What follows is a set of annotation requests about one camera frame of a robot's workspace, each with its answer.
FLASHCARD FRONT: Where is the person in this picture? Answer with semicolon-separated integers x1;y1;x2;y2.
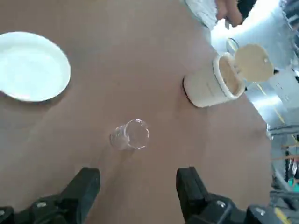
184;0;245;28

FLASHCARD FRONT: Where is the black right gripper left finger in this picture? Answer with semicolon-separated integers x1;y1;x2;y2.
0;167;101;224

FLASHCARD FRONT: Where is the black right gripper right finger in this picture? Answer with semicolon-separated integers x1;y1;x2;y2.
175;166;285;224

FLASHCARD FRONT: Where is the clear glass measuring cup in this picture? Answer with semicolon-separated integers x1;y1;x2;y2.
109;119;150;150

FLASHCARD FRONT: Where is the cream desktop trash can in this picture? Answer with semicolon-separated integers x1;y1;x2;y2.
183;43;274;108

